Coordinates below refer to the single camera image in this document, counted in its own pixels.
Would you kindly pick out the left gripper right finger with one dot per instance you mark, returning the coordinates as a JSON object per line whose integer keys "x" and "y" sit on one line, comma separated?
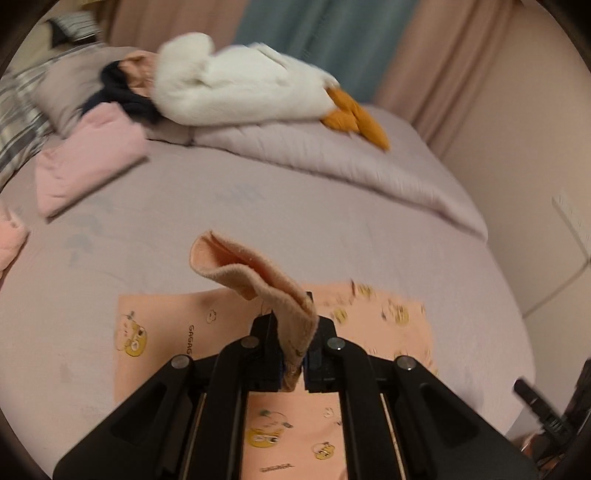
{"x": 336, "y": 365}

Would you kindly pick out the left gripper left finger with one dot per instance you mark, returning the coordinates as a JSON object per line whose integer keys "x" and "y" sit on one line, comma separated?
{"x": 219, "y": 387}

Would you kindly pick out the orange cartoon print garment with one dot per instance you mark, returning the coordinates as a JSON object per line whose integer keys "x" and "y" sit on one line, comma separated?
{"x": 289, "y": 434}

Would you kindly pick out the pink folded garment small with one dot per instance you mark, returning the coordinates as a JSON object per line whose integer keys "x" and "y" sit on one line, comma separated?
{"x": 13, "y": 236}

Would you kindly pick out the mauve bed sheet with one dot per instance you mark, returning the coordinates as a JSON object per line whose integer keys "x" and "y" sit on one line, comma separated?
{"x": 58, "y": 300}

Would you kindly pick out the mauve folded duvet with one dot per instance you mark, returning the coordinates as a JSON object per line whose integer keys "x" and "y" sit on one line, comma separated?
{"x": 409, "y": 171}

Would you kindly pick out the pink folded garment large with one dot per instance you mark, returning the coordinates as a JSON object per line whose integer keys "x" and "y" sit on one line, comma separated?
{"x": 104, "y": 143}

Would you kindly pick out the white goose plush toy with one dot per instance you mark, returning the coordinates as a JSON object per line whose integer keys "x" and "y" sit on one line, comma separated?
{"x": 194, "y": 85}

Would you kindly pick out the dark navy garment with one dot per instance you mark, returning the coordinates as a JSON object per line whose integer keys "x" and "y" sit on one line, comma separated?
{"x": 116, "y": 90}

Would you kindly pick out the teal curtain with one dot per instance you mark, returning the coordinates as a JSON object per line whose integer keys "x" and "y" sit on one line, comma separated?
{"x": 354, "y": 40}

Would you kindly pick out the blue plaid pillow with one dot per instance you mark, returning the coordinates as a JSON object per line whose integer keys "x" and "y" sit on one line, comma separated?
{"x": 24, "y": 128}

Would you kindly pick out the grey mauve pillow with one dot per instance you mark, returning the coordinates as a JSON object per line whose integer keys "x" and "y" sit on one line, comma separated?
{"x": 70, "y": 82}

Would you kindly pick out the pink curtain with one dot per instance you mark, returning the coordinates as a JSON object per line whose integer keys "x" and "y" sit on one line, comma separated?
{"x": 440, "y": 64}

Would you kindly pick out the striped folded cloth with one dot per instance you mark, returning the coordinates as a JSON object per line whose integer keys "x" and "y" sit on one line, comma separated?
{"x": 75, "y": 28}

